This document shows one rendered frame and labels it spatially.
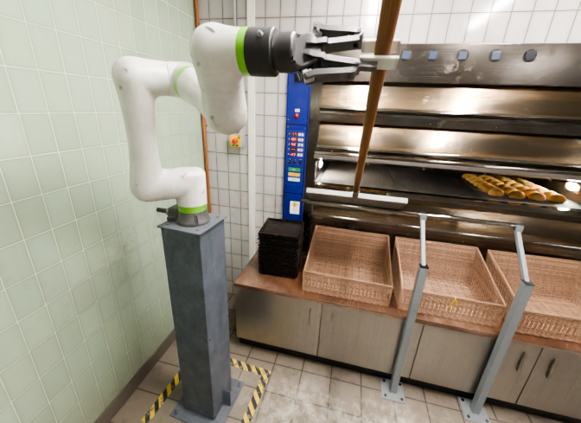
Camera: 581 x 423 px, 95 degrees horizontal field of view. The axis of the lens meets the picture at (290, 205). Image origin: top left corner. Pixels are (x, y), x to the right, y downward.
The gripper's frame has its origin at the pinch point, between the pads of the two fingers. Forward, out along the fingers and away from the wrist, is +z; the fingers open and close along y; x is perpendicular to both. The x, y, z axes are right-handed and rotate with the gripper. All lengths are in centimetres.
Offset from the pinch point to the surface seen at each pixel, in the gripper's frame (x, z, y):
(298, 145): -130, -43, -39
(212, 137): -131, -113, -40
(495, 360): -136, 88, 75
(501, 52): -101, 70, -93
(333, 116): -121, -21, -59
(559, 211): -148, 128, -18
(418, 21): -92, 23, -105
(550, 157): -130, 111, -46
